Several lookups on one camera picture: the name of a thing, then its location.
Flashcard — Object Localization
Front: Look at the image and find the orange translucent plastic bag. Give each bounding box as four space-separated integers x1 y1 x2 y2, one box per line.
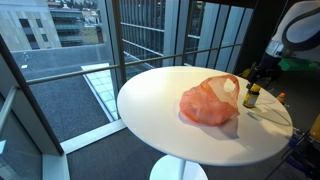
178 74 241 127

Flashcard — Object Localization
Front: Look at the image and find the brown bottle with yellow cap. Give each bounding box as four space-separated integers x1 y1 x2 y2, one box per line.
242 83 262 109

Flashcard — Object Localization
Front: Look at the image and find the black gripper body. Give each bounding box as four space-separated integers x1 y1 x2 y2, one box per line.
248 62 269 85

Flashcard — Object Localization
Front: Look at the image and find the small orange capped bottle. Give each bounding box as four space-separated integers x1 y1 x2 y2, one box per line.
276 92 287 106

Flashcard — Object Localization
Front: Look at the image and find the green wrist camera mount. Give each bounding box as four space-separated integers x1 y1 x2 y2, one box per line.
278 57 320 72

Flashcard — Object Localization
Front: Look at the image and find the white round table base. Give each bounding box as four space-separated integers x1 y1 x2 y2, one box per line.
148 154 209 180

